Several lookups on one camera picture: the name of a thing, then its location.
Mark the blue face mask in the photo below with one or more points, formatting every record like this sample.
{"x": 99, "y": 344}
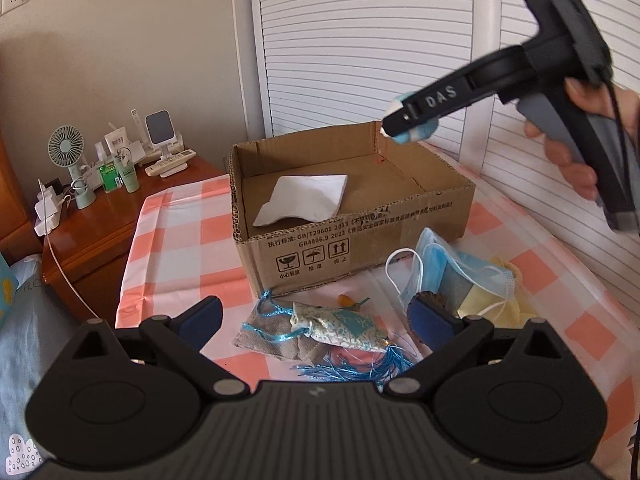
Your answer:
{"x": 480, "y": 275}
{"x": 430, "y": 255}

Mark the green desk fan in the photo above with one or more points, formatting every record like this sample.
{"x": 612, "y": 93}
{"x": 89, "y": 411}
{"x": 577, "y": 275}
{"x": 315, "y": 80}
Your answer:
{"x": 65, "y": 145}

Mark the light blue small sock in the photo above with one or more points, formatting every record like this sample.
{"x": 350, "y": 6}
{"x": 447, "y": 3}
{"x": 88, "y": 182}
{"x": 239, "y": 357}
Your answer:
{"x": 420, "y": 132}

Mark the white cosmetic tube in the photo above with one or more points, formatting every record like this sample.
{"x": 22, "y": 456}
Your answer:
{"x": 116, "y": 142}

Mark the blue-grey blanket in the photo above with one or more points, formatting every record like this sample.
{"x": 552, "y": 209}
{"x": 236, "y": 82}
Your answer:
{"x": 30, "y": 360}

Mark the grey fabric swatch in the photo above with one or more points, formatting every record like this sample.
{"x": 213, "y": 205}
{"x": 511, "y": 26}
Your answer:
{"x": 452, "y": 290}

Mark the pink checkered tablecloth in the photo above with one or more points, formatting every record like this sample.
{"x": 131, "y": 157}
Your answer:
{"x": 175, "y": 240}

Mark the person's right hand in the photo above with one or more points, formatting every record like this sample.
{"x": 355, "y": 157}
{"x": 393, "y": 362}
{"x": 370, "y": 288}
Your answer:
{"x": 575, "y": 180}

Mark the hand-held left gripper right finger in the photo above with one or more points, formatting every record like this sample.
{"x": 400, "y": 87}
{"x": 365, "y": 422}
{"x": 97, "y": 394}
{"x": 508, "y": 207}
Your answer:
{"x": 430, "y": 325}

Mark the white charger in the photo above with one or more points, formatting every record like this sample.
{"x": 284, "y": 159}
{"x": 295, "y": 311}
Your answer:
{"x": 46, "y": 205}

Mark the white remote control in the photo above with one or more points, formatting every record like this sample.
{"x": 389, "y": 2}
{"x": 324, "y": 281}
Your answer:
{"x": 170, "y": 162}

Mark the white power strip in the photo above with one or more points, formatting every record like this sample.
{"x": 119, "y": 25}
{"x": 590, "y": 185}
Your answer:
{"x": 47, "y": 222}

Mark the white folded cloth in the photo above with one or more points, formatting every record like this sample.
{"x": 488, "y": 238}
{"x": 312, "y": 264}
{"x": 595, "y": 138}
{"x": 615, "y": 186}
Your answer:
{"x": 305, "y": 200}

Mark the wooden nightstand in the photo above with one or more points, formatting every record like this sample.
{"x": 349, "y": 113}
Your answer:
{"x": 100, "y": 240}

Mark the white phone stand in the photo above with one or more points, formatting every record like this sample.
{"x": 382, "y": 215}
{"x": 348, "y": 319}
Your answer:
{"x": 160, "y": 127}

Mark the blue pillow yellow print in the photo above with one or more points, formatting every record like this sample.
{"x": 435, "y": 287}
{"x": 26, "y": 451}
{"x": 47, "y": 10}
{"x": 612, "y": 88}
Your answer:
{"x": 7, "y": 290}

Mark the patterned fabric pouch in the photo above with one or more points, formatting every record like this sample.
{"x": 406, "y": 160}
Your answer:
{"x": 345, "y": 327}

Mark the burlap pouch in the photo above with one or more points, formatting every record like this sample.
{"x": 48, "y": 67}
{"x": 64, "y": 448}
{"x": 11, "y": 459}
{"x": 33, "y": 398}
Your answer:
{"x": 280, "y": 340}

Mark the small orange toy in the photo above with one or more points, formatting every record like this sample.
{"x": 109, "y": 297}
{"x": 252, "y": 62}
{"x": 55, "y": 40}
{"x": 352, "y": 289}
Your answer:
{"x": 347, "y": 300}

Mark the green bottle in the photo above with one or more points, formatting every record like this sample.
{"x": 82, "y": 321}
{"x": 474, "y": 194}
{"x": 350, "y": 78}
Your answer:
{"x": 110, "y": 177}

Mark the wooden headboard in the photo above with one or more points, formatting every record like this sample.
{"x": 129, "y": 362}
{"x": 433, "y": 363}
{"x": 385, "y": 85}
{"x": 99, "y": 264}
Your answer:
{"x": 12, "y": 210}

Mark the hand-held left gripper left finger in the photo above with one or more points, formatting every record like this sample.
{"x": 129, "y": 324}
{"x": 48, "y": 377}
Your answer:
{"x": 205, "y": 320}

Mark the cardboard box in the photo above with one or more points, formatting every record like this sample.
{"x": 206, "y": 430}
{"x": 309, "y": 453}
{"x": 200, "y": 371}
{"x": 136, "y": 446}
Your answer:
{"x": 310, "y": 255}

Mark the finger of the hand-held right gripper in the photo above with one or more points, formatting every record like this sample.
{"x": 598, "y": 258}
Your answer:
{"x": 440, "y": 97}

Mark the light green tube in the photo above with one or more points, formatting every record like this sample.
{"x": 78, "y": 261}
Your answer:
{"x": 130, "y": 175}

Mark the yellow cloth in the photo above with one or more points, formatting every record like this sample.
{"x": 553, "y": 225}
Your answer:
{"x": 475, "y": 302}

